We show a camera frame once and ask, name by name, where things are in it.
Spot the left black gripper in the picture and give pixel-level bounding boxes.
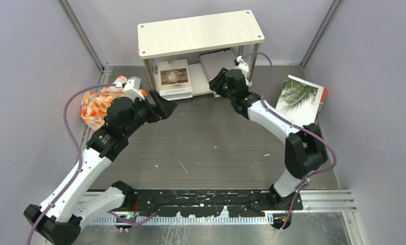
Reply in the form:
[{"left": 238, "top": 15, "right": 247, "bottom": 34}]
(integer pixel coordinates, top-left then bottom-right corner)
[{"left": 123, "top": 90, "right": 176, "bottom": 137}]

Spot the white grey cover book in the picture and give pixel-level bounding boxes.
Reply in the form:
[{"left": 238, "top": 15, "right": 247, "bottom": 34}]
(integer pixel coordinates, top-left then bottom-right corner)
[{"left": 199, "top": 48, "right": 236, "bottom": 82}]

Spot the afternoon tea book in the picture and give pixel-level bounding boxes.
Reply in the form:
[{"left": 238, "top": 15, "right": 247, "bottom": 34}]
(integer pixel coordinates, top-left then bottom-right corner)
[{"left": 157, "top": 59, "right": 193, "bottom": 101}]

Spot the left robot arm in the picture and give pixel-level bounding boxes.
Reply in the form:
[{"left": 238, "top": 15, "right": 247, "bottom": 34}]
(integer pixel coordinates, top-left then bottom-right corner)
[{"left": 23, "top": 90, "right": 177, "bottom": 244}]

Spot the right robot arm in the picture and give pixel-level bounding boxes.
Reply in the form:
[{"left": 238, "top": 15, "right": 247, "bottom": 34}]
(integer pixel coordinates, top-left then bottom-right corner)
[{"left": 209, "top": 68, "right": 328, "bottom": 210}]

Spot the stack of remaining books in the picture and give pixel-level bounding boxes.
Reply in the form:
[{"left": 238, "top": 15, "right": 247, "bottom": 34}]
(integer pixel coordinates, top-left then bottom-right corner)
[{"left": 314, "top": 88, "right": 327, "bottom": 124}]

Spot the white two-tier shelf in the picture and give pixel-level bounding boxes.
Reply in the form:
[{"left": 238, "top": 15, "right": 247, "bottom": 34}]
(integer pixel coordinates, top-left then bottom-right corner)
[{"left": 138, "top": 10, "right": 264, "bottom": 97}]

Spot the orange floral cloth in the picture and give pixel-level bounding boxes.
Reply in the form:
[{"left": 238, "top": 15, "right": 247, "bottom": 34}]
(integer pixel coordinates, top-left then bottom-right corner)
[{"left": 81, "top": 75, "right": 148, "bottom": 132}]

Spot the palm leaf cover book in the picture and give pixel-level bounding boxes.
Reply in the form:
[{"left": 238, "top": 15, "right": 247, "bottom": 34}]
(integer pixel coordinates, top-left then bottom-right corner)
[{"left": 275, "top": 75, "right": 324, "bottom": 125}]

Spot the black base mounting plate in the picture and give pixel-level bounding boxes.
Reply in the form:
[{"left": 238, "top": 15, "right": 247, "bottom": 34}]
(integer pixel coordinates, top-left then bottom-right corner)
[{"left": 115, "top": 189, "right": 303, "bottom": 218}]

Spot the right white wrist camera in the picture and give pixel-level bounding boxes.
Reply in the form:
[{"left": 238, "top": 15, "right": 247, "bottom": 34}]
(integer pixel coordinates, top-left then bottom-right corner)
[{"left": 234, "top": 56, "right": 251, "bottom": 87}]

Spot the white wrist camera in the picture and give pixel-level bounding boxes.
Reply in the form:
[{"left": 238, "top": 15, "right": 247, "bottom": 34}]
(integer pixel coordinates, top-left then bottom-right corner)
[
  {"left": 234, "top": 56, "right": 251, "bottom": 87},
  {"left": 114, "top": 76, "right": 147, "bottom": 101}
]

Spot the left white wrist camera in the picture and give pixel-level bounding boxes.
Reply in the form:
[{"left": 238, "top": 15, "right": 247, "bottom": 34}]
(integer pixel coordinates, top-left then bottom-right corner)
[{"left": 114, "top": 76, "right": 147, "bottom": 101}]

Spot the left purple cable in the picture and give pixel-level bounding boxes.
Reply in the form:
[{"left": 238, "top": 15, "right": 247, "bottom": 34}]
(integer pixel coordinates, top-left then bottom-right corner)
[{"left": 26, "top": 83, "right": 160, "bottom": 245}]

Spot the aluminium rail frame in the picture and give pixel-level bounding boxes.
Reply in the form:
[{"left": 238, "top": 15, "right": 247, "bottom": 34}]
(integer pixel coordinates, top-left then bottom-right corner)
[{"left": 60, "top": 66, "right": 354, "bottom": 244}]

